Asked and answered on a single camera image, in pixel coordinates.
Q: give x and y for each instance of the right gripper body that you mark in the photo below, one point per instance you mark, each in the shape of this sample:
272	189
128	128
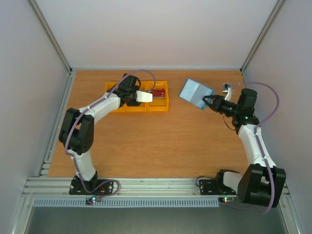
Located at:
215	103

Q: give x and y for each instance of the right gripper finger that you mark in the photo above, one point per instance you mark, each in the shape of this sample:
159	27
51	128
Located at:
208	102
211	97

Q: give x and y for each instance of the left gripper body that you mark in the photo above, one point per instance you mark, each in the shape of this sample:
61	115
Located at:
131	93

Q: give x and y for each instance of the teal card holder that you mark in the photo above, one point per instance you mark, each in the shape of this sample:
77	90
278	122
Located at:
193	92

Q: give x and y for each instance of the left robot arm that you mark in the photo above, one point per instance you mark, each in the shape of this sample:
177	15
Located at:
77	130

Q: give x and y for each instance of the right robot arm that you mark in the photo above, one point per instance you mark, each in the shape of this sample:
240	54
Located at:
263	181

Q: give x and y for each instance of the red cards stack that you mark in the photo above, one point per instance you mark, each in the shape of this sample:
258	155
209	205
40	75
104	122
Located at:
158	93

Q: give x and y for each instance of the middle yellow bin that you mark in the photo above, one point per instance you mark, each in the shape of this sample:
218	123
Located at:
135	106

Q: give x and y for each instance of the right yellow bin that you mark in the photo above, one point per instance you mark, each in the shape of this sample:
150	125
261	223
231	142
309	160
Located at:
158	104

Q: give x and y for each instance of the right circuit board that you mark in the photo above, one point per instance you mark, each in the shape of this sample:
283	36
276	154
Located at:
227	199

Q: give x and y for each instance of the circuit board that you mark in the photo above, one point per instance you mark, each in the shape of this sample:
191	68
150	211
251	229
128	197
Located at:
227	199
92	200

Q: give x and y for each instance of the left circuit board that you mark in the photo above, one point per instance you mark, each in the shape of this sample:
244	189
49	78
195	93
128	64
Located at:
92	200

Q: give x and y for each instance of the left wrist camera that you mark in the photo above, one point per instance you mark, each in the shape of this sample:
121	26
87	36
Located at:
145	97

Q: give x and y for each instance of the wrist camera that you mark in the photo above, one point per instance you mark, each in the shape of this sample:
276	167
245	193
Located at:
227	89
145	97

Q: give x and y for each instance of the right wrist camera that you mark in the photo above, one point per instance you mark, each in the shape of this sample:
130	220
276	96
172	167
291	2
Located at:
227	89

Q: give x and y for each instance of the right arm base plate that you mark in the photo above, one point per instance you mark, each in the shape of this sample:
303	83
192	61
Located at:
212	187

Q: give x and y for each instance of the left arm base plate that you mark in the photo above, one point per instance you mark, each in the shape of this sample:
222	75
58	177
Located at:
95	186

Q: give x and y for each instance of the aluminium front rail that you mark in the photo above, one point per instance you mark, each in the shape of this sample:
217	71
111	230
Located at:
130	187

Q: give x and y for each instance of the grey slotted cable duct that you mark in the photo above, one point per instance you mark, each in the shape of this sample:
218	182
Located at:
114	202

